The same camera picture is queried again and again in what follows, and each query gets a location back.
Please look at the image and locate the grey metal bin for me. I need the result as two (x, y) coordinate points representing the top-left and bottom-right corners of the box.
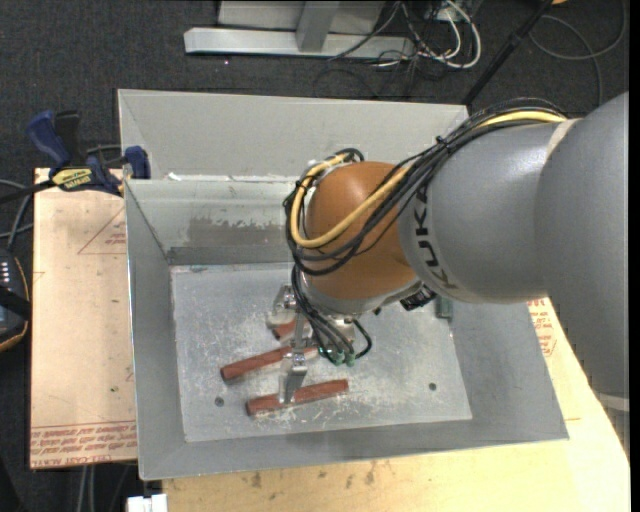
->
(117, 88), (570, 481)

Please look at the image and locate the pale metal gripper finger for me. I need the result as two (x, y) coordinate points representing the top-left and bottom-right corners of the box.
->
(265, 285), (298, 332)
(278, 351), (309, 405)

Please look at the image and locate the black cylinder on white bracket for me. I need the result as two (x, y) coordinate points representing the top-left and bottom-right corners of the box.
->
(398, 285), (437, 312)

